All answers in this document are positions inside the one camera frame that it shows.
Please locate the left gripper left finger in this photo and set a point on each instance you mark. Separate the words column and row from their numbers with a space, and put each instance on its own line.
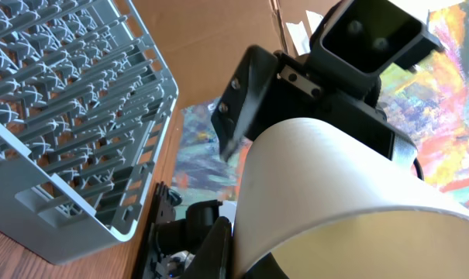
column 213, row 259

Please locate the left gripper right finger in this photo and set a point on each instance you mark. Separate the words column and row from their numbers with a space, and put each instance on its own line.
column 265, row 268

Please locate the cardboard panel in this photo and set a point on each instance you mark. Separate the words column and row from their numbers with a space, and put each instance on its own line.
column 203, row 41

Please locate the white cup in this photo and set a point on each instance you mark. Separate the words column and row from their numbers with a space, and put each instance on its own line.
column 326, row 206

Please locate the colourful painted cloth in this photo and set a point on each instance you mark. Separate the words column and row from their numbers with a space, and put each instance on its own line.
column 432, row 106

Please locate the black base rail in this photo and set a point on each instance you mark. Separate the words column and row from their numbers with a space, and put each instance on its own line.
column 169, row 244

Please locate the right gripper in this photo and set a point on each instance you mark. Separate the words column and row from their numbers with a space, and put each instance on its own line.
column 338, row 82

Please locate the grey dishwasher rack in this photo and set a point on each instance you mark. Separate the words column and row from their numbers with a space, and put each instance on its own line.
column 85, row 101

